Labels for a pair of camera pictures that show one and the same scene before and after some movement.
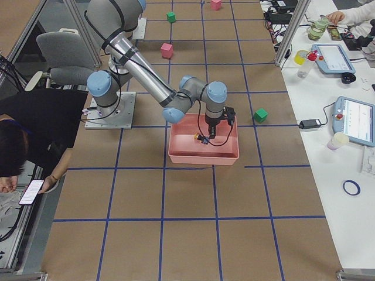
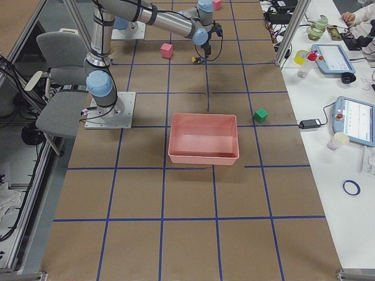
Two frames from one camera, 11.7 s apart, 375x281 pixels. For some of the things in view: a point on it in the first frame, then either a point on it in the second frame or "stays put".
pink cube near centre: x=166 y=50 stays put
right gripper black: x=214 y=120 -> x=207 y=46
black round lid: x=348 y=78 stays put
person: x=364 y=12 -> x=362 y=20
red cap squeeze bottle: x=304 y=70 stays put
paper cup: x=339 y=139 stays put
